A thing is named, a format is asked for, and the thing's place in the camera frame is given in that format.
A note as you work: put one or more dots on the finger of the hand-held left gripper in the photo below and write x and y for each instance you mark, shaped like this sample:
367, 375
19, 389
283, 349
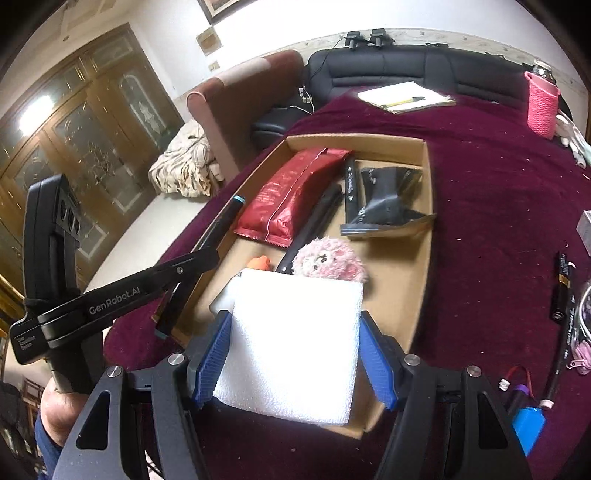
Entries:
221, 226
168, 318

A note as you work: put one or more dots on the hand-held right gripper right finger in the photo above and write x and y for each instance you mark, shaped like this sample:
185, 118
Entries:
376, 364

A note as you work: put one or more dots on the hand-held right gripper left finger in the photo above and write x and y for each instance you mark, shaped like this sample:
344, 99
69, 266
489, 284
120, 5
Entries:
210, 364

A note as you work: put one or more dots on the shallow cardboard box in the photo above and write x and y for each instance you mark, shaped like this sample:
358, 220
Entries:
397, 286

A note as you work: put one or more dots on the white foam block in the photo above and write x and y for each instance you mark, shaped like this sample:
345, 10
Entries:
291, 346

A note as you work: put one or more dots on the small white barcode box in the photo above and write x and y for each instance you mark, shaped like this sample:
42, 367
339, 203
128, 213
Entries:
585, 230

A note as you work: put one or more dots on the person's left forearm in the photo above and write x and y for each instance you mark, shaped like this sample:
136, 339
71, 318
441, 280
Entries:
46, 450

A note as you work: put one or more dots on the person's left hand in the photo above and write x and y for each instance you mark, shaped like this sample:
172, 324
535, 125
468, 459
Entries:
60, 410

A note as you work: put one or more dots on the small orange toy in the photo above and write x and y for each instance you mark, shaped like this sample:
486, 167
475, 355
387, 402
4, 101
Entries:
259, 263

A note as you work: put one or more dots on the red foil packet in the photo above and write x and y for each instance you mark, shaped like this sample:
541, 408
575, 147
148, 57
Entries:
286, 198

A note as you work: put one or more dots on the patterned beige blanket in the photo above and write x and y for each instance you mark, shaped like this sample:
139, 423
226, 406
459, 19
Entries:
184, 161

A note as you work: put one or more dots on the long black tube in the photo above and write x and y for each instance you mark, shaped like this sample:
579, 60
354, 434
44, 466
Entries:
318, 217

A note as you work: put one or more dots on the pink plush toy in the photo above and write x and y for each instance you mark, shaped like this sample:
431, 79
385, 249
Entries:
328, 258

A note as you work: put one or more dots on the brown armchair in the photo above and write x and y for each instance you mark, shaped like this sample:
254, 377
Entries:
231, 115

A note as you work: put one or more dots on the black marker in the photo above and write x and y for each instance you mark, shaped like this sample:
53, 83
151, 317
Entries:
351, 184

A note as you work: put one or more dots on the white charger plug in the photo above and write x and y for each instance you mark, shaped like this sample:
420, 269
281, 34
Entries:
305, 97

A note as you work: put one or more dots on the wooden glass door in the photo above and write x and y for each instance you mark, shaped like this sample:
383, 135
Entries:
92, 138

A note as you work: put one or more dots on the blue lighter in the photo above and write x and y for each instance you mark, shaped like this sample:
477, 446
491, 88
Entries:
526, 429

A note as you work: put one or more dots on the black foil packet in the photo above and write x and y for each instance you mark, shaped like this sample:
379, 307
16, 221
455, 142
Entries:
383, 198

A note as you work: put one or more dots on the thin black pen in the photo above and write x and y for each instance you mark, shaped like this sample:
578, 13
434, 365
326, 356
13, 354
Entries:
561, 355

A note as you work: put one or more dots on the maroon velvet tablecloth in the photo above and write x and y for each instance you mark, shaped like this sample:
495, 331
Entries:
485, 207

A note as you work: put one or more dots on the black gold cosmetic tube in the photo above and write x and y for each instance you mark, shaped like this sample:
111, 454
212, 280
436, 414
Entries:
562, 286

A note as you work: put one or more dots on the clear pink zipper pouch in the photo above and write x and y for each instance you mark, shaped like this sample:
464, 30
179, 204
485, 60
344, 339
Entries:
584, 355

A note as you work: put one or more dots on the white notebook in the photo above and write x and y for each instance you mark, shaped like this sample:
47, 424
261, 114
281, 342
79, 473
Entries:
392, 92

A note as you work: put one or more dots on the yellow green pen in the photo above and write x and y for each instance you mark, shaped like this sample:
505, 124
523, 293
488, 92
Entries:
406, 100

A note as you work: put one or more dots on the black clamp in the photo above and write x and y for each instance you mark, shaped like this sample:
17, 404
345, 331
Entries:
355, 39
381, 37

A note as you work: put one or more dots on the black leather sofa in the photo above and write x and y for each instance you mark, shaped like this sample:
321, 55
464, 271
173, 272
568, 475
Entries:
392, 64

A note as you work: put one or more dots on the white work glove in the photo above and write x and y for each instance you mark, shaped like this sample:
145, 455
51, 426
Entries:
577, 138

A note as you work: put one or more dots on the bottle in pink knitted sleeve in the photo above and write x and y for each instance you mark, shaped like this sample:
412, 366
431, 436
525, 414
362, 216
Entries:
542, 106

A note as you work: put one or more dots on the white wall socket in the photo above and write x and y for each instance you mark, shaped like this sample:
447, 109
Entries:
213, 65

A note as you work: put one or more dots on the beige wall plate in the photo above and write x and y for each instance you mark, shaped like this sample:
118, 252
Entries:
210, 40

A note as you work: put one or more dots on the framed wall picture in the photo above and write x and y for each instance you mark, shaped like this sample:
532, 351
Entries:
221, 7

